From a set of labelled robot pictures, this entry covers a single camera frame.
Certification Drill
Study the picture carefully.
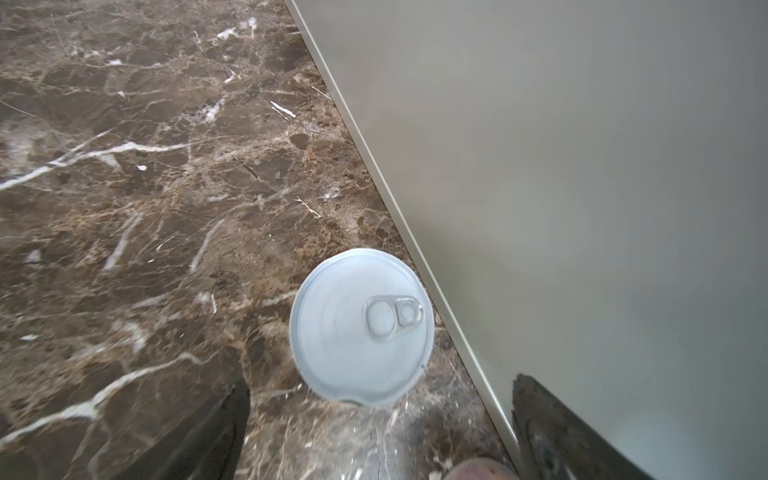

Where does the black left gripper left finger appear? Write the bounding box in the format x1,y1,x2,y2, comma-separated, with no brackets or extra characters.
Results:
116,378,251,480

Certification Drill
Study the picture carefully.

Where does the pink label can front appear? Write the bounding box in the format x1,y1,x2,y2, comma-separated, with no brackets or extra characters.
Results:
443,458,519,480

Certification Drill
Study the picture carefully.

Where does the grey metal cabinet box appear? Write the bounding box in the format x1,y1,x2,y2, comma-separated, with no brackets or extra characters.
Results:
288,1,767,479

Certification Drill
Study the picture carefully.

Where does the green label can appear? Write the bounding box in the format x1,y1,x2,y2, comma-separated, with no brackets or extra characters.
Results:
289,248,435,407

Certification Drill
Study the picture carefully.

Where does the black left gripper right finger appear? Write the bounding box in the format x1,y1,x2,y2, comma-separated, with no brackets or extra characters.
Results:
512,373,650,479

